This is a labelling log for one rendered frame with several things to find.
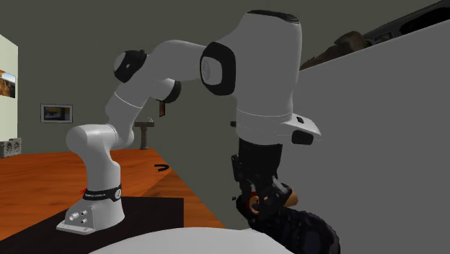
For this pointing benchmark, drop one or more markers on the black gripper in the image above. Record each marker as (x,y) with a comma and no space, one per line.
(260,160)

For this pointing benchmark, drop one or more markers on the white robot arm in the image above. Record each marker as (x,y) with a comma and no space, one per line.
(262,70)

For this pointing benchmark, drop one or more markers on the orange round object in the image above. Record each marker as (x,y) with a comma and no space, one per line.
(293,199)

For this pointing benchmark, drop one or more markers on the white rounded fixture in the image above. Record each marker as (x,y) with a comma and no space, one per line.
(197,242)

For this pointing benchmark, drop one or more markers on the black curved object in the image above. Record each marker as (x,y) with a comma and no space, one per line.
(162,168)

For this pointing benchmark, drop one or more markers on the black robot stand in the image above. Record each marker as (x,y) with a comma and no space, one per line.
(151,214)

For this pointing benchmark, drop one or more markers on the small brown hanging picture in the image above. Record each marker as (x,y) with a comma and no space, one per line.
(162,108)

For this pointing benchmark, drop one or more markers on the brown lumpy object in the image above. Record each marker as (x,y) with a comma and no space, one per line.
(337,47)

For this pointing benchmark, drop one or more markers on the black long object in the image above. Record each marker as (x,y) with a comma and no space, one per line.
(411,23)

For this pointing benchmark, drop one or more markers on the grey blocky object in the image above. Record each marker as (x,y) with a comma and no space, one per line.
(10,147)

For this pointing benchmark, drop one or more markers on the dark pedestal table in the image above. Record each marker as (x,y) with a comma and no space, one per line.
(144,135)

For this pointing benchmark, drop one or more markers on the grey framed wall picture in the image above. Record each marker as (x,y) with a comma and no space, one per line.
(56,113)

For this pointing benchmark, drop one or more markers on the orange wall picture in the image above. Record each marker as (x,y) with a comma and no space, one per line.
(7,83)

